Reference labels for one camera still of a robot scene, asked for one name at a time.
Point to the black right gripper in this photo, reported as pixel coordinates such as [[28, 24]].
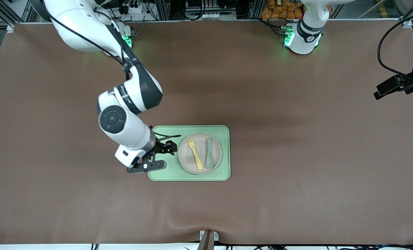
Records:
[[160, 147]]

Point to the yellow plastic fork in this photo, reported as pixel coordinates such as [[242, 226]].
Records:
[[195, 154]]

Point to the white round plate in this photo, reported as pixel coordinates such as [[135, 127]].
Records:
[[199, 146]]

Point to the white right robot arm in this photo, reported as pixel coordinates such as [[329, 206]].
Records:
[[130, 128]]

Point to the green rectangular tray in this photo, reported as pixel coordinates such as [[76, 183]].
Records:
[[164, 173]]

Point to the green plastic spoon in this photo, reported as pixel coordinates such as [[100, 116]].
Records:
[[210, 159]]

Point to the metal table clamp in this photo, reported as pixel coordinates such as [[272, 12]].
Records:
[[208, 239]]

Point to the brown table mat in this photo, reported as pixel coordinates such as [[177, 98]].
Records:
[[297, 156]]

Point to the orange packaged goods pile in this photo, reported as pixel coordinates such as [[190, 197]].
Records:
[[283, 10]]

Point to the white power strip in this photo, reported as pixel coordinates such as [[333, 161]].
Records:
[[135, 7]]

